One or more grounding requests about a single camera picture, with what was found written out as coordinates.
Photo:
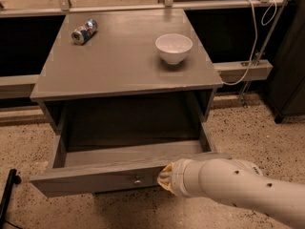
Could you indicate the silver drawer knob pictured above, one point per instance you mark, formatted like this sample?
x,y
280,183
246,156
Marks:
x,y
137,181

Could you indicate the white ceramic bowl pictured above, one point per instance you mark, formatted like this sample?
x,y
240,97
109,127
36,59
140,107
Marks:
x,y
173,48

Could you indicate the black stand leg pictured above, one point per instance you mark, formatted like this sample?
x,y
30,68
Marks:
x,y
13,179

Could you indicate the foam gripper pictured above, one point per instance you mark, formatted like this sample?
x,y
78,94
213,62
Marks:
x,y
179,177

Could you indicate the grey top drawer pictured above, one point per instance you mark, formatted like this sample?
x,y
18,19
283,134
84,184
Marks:
x,y
115,169

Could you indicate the crushed blue soda can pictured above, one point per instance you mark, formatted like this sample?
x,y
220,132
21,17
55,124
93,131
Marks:
x,y
84,33

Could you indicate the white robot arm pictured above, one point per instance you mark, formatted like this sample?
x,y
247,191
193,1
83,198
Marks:
x,y
237,183

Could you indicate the dark cabinet on right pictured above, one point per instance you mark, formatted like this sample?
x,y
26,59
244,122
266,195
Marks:
x,y
286,85

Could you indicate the grey wooden cabinet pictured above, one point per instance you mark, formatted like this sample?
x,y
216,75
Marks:
x,y
121,58

